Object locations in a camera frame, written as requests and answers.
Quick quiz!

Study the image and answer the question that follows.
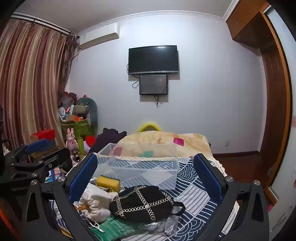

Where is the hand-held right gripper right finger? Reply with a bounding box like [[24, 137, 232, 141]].
[[193, 153, 270, 241]]

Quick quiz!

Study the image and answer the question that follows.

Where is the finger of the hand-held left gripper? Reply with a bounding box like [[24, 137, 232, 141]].
[[24, 138, 50, 153], [29, 147, 71, 168]]

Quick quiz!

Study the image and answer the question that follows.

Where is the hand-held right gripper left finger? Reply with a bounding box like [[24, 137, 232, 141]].
[[20, 153, 102, 241]]

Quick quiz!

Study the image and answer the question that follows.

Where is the yellow sponge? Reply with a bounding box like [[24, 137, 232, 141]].
[[96, 175, 121, 192]]

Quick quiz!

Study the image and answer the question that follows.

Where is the white drawstring pouch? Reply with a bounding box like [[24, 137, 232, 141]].
[[77, 183, 118, 224]]

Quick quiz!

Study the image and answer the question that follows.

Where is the clear plastic storage box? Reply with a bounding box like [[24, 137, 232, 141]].
[[94, 143, 180, 190]]

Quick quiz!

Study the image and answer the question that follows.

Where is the green knitted cloth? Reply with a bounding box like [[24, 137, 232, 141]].
[[89, 217, 148, 241]]

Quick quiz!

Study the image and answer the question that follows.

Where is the black chain-trimmed bag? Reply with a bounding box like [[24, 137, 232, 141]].
[[109, 185, 186, 224]]

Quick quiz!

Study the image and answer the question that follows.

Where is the red box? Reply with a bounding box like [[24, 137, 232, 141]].
[[31, 129, 56, 141]]

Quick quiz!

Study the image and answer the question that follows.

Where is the pink bunny toy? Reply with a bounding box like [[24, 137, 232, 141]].
[[65, 128, 78, 150]]

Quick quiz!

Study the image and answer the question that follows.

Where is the green storage box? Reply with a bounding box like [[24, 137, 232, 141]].
[[60, 119, 90, 140]]

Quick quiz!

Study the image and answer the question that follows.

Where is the beige patchwork blanket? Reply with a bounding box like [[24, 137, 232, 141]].
[[116, 131, 212, 161]]

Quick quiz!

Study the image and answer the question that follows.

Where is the dark purple cloth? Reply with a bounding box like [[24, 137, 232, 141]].
[[89, 127, 127, 153]]

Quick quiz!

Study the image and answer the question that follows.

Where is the pile of toys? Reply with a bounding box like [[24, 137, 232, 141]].
[[58, 91, 79, 122]]

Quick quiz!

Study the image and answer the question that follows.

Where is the green plush toy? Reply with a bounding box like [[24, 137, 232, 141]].
[[74, 97, 98, 137]]

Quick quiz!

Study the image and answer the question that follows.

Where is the clear plastic bag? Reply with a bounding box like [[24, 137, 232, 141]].
[[146, 206, 183, 237]]

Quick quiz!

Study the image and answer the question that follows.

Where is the striped brown curtain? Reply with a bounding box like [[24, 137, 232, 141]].
[[0, 19, 77, 151]]

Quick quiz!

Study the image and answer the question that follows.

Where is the yellow curved plastic piece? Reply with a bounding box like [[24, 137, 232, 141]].
[[137, 120, 162, 133]]

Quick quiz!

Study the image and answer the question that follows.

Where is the small black monitor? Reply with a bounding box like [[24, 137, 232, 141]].
[[139, 74, 168, 95]]

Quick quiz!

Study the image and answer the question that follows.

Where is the wooden wardrobe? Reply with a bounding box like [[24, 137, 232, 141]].
[[225, 0, 293, 205]]

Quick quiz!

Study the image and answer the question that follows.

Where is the white air conditioner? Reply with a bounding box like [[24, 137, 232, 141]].
[[77, 24, 120, 49]]

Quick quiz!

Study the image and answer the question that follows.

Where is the large black television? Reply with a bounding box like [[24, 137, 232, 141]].
[[128, 45, 180, 75]]

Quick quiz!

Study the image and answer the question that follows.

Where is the black television cable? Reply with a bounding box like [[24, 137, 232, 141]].
[[126, 64, 140, 89]]

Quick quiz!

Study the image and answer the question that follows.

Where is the curtain rail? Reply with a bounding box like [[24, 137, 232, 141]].
[[10, 13, 70, 36]]

